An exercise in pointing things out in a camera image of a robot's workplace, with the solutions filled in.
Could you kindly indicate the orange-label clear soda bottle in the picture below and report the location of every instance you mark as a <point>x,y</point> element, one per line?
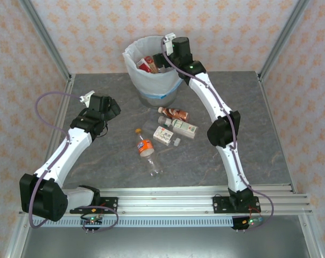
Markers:
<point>144,146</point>

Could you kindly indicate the brown coffee plastic bottle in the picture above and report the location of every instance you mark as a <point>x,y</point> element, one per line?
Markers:
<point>176,113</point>

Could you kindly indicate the small red white carton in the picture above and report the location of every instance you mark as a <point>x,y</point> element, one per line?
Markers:
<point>162,135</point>

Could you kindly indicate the white green-label plastic bottle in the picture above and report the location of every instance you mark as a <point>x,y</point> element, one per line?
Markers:
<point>184,129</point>

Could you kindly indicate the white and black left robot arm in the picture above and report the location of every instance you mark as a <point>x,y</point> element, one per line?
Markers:
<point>71,153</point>

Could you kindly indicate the white lined trash bin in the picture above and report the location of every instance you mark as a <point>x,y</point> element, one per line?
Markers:
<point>154,80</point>

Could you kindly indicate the round metal bin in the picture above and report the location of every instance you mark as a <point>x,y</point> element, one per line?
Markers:
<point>157,100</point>

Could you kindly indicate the aluminium table edge rail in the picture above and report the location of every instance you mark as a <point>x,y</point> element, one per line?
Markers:
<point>63,107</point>
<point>272,121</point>

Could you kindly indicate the aluminium frame post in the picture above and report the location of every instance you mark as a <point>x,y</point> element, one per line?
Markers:
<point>283,35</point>
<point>44,35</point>

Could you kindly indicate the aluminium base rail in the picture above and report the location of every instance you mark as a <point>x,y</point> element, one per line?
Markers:
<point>165,200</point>

